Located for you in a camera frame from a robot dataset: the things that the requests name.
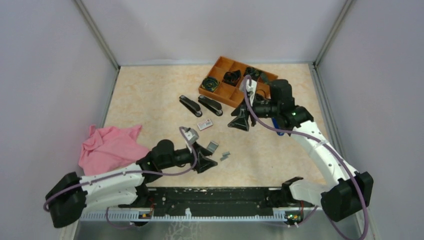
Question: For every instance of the black coiled item centre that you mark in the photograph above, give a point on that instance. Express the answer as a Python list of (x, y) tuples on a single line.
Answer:
[(232, 77)]

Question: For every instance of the black coiled item blue-green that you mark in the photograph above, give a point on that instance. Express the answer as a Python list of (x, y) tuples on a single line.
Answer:
[(210, 84)]

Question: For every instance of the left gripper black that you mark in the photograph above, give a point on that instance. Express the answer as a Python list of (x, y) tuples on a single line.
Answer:
[(203, 162)]

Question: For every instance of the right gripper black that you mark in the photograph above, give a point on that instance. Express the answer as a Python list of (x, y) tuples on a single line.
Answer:
[(242, 112)]

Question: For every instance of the black stapler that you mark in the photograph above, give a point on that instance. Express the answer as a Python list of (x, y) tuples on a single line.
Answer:
[(212, 105), (191, 105)]

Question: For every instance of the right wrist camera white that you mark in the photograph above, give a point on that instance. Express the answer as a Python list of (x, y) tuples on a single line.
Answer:
[(250, 86)]

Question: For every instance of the red white staple box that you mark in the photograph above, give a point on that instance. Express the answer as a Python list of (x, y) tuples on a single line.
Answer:
[(203, 125)]

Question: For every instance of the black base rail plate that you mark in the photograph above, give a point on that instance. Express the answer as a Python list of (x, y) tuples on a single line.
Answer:
[(212, 201)]

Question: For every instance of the blue stapler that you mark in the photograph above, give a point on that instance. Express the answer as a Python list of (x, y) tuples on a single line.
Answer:
[(276, 126)]

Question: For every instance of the black coiled item upper right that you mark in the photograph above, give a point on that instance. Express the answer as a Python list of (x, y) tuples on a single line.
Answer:
[(253, 72)]

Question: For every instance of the staple strip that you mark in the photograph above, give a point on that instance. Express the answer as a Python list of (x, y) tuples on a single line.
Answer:
[(226, 153), (223, 158)]

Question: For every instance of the dark green flat item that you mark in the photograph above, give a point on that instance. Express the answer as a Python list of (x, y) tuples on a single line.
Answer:
[(264, 78)]

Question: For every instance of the tray of staple strips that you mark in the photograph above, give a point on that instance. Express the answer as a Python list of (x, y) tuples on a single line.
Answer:
[(212, 146)]

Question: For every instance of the orange compartment tray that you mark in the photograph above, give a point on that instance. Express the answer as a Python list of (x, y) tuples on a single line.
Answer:
[(227, 94)]

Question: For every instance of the pink cloth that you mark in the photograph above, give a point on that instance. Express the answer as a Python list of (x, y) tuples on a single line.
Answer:
[(110, 148)]

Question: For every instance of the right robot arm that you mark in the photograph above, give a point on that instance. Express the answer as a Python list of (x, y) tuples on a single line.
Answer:
[(346, 191)]

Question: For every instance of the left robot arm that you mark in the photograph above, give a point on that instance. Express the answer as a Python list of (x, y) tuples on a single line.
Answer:
[(75, 195)]

